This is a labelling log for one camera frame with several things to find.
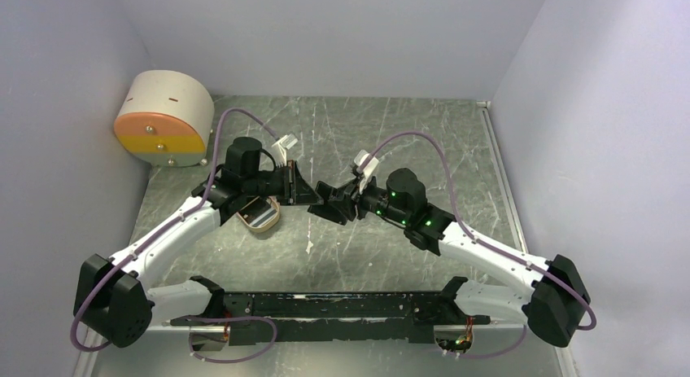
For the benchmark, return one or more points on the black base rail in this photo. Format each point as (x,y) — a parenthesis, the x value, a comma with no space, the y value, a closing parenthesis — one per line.
(251,318)

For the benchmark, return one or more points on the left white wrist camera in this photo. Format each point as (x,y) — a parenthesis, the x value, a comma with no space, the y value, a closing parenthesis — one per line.
(280,149)

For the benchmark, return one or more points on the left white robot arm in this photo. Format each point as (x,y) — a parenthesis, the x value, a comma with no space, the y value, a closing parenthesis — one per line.
(116,296)

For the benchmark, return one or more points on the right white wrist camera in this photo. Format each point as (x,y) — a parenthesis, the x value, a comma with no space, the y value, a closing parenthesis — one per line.
(365,168)

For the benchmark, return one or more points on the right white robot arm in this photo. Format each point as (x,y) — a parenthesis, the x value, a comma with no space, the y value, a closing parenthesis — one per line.
(546,295)

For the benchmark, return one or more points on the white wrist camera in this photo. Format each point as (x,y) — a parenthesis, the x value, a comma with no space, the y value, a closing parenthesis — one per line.
(280,149)
(365,168)

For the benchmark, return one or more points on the beige wooden card tray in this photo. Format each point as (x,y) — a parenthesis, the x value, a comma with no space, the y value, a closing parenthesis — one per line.
(260,215)

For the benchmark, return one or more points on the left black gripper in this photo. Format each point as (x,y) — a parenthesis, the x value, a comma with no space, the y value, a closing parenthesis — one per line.
(297,190)

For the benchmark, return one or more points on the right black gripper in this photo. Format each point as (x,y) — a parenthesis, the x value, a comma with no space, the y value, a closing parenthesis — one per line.
(358,199)

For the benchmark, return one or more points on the round pastel drawer box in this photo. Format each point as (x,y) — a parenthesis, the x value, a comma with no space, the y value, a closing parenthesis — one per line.
(166,119)

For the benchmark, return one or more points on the black leather card holder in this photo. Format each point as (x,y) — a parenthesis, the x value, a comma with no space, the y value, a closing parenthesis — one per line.
(327,208)

